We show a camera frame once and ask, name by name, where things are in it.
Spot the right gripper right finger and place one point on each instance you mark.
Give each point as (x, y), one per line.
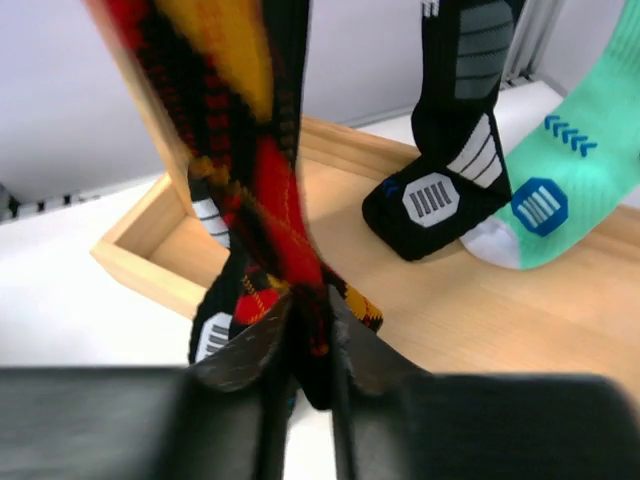
(374, 419)

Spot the black sport sock hanging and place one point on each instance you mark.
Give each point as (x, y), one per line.
(211, 324)

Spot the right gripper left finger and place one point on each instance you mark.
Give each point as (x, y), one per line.
(242, 403)

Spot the wooden hanging rack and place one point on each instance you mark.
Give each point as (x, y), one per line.
(451, 312)

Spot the mint green sock hanging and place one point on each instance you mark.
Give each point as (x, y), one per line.
(574, 169)

